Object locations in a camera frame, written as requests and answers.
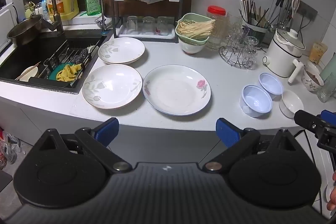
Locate wooden chopsticks pair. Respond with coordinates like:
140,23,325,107
14,61,42,81

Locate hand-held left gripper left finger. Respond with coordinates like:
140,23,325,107
34,117,132,174

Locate black kitchen sink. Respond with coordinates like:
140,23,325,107
0,29,111,95

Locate steel mesh utensil holder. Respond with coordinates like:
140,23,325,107
262,27,277,46

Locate small white bowl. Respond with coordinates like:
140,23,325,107
279,90,304,118

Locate white electric pot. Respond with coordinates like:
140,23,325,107
262,28,306,84

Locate cut glass cup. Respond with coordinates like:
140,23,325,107
243,49,258,64
226,22,244,49
244,36,259,53

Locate person's right hand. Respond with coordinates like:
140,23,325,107
327,172,336,211

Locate dark metal pot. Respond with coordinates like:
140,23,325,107
7,14,57,46

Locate sink drain rack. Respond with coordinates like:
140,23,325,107
43,40,100,83

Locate pink rose plate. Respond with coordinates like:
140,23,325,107
142,64,212,116

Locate teal dish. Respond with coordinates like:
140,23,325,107
47,64,66,81

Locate clear drinking glass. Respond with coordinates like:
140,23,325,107
142,16,155,35
127,16,139,34
157,17,170,36

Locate dried noodles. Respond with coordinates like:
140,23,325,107
177,20,215,40

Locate pale green pitcher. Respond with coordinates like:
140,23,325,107
319,52,336,83

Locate yellow cloth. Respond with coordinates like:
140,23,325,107
56,64,84,82

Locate glass pot lid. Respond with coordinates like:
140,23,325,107
276,28,306,51

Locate wire cup rack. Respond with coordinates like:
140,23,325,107
219,27,259,67

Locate pale yellow teapot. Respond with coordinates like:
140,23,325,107
24,1,36,19

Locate dark wall socket strip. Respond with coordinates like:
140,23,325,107
295,0,318,21

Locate hanging utensils rack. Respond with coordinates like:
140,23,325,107
269,0,301,31

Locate white ceramic bowl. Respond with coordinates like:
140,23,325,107
19,65,40,82

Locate yellow packet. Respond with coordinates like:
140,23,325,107
308,42,328,64

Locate steel wool scrubber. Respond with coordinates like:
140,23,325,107
70,48,91,65

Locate floral mug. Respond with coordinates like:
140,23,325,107
301,61,325,92

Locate grey floral plate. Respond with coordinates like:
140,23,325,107
98,37,145,65
82,64,143,110

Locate textured glass mug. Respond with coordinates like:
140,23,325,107
316,74,336,103

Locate plastic bag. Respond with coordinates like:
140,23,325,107
0,130,22,170

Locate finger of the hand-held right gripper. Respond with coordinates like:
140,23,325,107
294,110,326,135
319,109,336,127

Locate chrome faucet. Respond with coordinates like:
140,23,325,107
71,0,108,32

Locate white drip tray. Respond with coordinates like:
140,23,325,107
115,23,176,40

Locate textured glass cup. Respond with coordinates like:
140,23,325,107
209,14,238,50

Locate small white blue bottle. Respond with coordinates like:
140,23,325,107
34,0,50,21

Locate green colander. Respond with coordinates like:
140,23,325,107
175,13,216,46

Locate dark tall faucet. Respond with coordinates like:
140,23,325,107
19,0,65,36

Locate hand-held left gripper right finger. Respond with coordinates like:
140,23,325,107
203,118,302,174

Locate blue plastic bowl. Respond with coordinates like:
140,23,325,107
240,84,273,118
259,72,284,100

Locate black dish rack with glasses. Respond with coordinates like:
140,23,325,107
104,0,188,43

